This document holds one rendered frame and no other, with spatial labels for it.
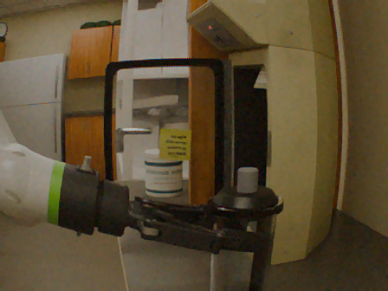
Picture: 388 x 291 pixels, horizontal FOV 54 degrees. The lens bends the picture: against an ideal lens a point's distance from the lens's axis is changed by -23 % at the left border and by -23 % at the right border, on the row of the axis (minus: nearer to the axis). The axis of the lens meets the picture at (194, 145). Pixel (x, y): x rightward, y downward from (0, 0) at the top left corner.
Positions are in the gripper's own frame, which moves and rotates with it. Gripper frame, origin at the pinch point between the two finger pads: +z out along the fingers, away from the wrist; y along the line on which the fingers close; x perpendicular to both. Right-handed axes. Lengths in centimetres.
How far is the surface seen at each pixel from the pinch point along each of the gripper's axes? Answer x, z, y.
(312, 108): -20.8, 18.7, 25.2
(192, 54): -28, -1, 62
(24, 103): 29, -135, 514
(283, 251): 10.6, 21.2, 25.1
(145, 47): -37, -7, 166
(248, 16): -35.9, 1.2, 25.3
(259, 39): -31.5, 4.2, 25.3
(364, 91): -33, 50, 51
